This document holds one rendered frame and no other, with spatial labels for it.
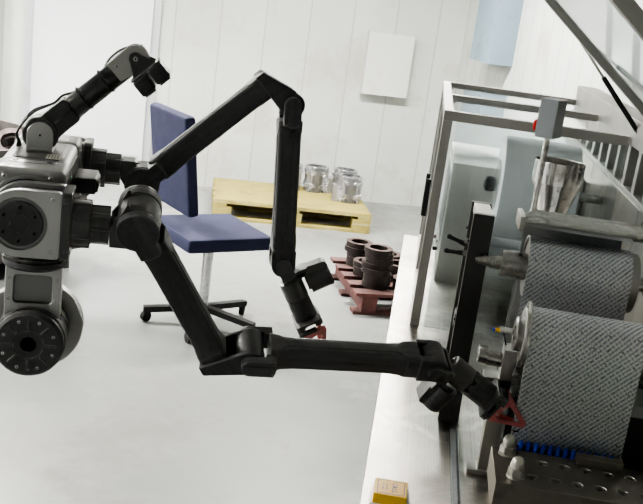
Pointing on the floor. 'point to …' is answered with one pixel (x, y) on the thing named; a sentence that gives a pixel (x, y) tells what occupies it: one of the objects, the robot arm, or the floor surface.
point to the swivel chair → (193, 227)
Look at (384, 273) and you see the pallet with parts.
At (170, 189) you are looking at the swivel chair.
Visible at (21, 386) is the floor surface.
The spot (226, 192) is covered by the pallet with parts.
